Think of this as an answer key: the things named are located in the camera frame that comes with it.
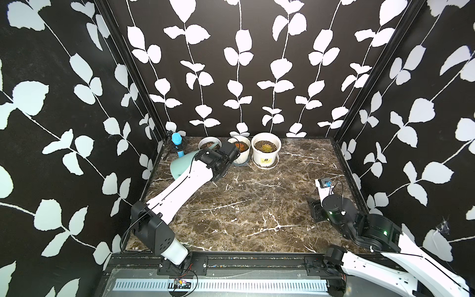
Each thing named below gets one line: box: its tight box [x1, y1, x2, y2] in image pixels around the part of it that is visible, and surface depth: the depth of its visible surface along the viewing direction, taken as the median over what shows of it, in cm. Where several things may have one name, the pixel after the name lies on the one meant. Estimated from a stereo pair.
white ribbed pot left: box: [197, 136, 223, 150], surface depth 106 cm
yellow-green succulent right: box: [261, 143, 273, 153], surface depth 103 cm
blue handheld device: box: [171, 132, 185, 158], surface depth 94 cm
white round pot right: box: [251, 132, 282, 168], surface depth 106 cm
